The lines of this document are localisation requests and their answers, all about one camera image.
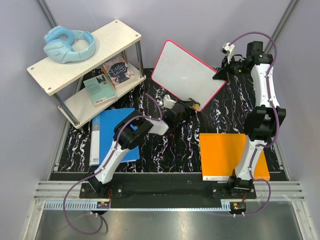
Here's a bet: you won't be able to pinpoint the teal paperback book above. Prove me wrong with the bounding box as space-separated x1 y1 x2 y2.
83 74 117 108

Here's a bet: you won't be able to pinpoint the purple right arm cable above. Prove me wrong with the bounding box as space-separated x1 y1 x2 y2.
231 31 280 218

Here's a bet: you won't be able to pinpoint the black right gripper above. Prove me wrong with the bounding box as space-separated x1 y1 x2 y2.
212 56 247 84

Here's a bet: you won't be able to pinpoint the white two-tier shelf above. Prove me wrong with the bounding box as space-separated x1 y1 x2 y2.
27 19 146 129

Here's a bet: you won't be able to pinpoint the light blue headphones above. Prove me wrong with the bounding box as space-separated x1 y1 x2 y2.
43 25 96 64

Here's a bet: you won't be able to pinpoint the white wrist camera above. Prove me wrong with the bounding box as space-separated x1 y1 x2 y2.
220 42 235 63
159 94 177 109

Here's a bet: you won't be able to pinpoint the blue folder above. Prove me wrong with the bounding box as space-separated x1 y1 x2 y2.
89 107 135 167

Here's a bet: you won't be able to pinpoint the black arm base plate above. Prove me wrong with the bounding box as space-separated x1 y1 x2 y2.
79 180 257 200

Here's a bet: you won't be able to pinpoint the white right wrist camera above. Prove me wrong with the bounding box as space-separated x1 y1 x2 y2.
220 42 235 63

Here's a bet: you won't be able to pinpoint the yellow whiteboard eraser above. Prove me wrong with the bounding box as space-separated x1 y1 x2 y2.
188 98 200 110

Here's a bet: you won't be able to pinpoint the orange book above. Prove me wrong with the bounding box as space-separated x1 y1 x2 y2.
199 133 266 181

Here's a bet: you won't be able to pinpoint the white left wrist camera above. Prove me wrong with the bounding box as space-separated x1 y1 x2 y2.
159 94 177 109

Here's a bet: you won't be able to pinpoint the Little Women book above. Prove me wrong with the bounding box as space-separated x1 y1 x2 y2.
102 56 135 90

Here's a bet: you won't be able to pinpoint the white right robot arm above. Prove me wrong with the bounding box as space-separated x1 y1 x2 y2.
213 51 287 199

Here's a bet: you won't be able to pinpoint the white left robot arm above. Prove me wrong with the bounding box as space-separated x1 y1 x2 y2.
87 94 200 198

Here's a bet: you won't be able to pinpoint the pink framed whiteboard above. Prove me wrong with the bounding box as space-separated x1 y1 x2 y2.
151 39 226 112

